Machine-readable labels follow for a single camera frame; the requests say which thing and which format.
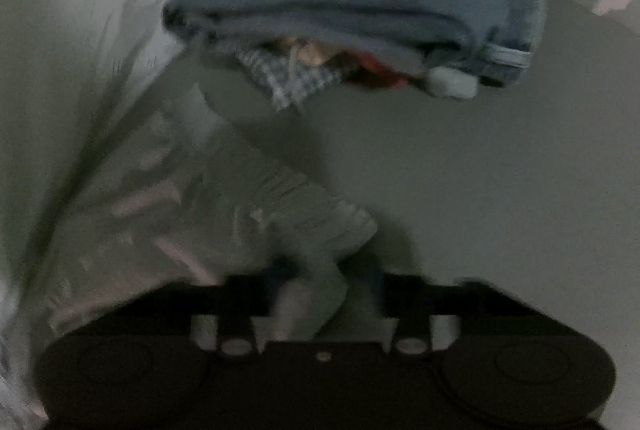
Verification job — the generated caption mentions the red folded garment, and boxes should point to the red folded garment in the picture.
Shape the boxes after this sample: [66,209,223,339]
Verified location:
[347,51,411,89]

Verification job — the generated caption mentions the white carrot print pillow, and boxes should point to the white carrot print pillow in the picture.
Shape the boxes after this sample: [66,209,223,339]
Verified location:
[1,0,165,262]

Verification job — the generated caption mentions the folded plaid shirt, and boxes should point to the folded plaid shirt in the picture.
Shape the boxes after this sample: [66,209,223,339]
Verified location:
[235,48,345,111]

